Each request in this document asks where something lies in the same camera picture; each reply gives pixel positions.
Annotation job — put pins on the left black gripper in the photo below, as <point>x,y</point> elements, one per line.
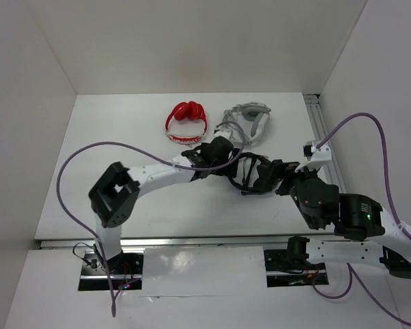
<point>227,171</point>

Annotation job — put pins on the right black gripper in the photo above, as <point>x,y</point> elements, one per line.
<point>284,171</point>

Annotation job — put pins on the black headset with microphone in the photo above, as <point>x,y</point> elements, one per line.
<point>256,175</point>

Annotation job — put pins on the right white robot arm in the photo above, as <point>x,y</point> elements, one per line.
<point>369,233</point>

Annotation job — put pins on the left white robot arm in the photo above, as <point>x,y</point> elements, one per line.
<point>116,192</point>

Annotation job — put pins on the grey white headphones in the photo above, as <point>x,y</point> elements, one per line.
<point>251,119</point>

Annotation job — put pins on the red folded headphones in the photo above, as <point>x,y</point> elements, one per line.
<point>191,112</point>

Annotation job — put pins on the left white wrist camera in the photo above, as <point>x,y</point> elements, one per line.
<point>229,132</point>

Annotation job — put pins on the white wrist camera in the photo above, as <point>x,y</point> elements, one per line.
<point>229,132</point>
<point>316,157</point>

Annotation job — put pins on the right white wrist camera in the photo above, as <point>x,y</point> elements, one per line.
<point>316,157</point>

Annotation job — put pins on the aluminium rail right side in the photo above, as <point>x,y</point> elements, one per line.
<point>319,127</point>

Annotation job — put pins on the aluminium rail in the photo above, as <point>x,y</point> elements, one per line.
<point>186,241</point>
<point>319,127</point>

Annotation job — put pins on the aluminium rail front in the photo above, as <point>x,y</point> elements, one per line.
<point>186,241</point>

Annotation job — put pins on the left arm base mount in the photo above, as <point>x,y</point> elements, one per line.
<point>126,273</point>

